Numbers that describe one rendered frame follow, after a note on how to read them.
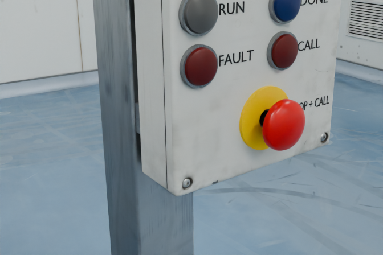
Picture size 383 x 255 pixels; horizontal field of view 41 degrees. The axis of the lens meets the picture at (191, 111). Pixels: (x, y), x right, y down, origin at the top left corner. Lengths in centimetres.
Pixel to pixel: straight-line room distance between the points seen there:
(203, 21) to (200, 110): 6
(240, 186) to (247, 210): 21
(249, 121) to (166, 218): 13
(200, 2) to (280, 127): 11
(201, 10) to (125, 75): 10
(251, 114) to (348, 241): 161
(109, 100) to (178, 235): 14
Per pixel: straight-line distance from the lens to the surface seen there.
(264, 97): 39
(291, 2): 39
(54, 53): 387
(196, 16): 33
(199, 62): 34
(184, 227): 48
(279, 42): 39
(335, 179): 243
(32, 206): 224
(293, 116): 38
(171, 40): 34
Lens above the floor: 105
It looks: 19 degrees down
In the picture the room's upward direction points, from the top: 1 degrees counter-clockwise
